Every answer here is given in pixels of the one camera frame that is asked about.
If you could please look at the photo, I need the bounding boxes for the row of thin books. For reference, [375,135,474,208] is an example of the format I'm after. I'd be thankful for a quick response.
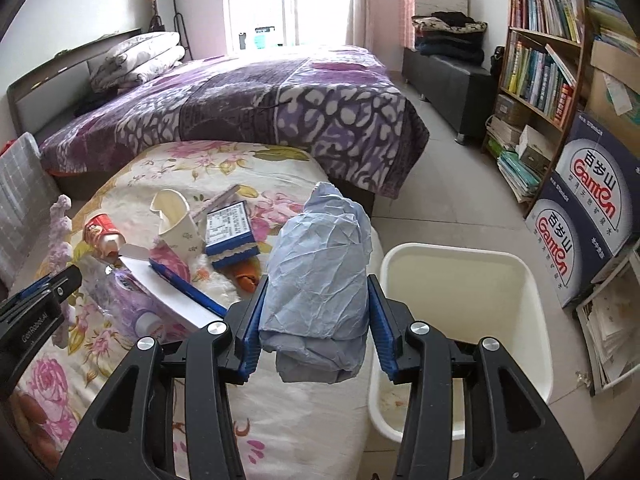
[510,0,585,43]

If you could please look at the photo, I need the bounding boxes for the light blue paper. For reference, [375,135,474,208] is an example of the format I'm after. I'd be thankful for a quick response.
[257,181,375,386]

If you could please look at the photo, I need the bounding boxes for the red noodle cup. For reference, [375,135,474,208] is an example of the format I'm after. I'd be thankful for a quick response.
[82,212,126,259]

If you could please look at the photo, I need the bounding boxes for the black coat rack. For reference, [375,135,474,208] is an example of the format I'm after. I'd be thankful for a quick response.
[148,0,194,61]

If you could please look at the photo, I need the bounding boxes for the purple tissue packet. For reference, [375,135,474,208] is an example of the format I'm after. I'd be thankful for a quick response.
[82,260,201,346]

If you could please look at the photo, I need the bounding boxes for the pink drawer cabinet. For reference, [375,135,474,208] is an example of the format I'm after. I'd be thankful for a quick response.
[397,0,468,51]

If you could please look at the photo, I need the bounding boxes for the folded floral quilt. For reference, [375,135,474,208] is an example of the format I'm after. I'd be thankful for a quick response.
[89,31,186,92]

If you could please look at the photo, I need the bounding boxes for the floral tablecloth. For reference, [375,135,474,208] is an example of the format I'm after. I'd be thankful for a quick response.
[10,140,386,480]

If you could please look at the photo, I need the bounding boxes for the white flat carton blue edge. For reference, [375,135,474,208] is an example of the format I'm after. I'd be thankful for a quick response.
[117,245,228,332]

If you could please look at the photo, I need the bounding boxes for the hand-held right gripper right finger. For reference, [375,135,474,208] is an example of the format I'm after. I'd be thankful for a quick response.
[366,274,576,480]

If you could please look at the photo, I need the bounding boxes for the blue printed carton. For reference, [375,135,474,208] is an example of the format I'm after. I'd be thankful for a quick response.
[524,170,601,310]
[552,107,640,286]

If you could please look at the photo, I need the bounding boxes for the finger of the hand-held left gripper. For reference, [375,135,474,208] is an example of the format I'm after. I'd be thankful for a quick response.
[0,265,83,312]

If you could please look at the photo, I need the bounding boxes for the orange snack wrapper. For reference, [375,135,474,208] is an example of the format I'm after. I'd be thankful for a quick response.
[227,257,261,297]

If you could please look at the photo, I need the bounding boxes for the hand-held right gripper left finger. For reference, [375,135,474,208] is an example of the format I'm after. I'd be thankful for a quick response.
[52,275,273,480]

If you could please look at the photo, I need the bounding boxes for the white plastic bin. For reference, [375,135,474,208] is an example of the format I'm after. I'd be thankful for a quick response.
[367,242,556,443]

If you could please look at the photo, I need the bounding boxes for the wooden bookshelf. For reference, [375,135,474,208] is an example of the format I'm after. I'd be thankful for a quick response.
[480,0,601,218]

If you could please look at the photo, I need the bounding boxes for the pile of folded clothes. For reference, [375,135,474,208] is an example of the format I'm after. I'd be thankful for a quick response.
[411,10,488,66]

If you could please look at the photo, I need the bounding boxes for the torn white paper cup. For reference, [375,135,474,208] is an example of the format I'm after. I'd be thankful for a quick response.
[150,188,207,261]

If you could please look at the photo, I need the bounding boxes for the stack of loose papers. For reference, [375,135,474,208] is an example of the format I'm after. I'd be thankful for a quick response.
[575,250,640,398]

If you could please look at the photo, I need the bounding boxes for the grey paper strip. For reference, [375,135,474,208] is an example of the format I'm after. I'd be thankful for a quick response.
[192,183,243,221]

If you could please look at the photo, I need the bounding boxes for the brown cardboard box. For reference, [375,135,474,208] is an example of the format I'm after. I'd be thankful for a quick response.
[582,40,640,131]

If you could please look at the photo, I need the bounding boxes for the white curtain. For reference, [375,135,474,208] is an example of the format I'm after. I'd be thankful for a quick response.
[345,0,373,51]

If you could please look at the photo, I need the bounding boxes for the blue box with white label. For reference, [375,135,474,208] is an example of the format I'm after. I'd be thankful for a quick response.
[205,200,261,271]

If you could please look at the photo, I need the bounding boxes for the grey bed headboard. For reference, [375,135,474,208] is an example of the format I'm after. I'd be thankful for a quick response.
[6,27,143,136]

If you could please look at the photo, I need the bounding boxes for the window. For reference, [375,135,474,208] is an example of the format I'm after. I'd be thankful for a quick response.
[227,0,351,51]

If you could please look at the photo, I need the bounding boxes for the stack of books and papers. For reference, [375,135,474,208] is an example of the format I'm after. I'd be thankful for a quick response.
[484,95,543,206]

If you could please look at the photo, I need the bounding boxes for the row of thick books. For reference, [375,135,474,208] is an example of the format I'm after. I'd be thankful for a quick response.
[500,40,578,128]

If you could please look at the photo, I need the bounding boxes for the black bench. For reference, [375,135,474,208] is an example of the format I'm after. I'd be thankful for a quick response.
[402,47,493,146]

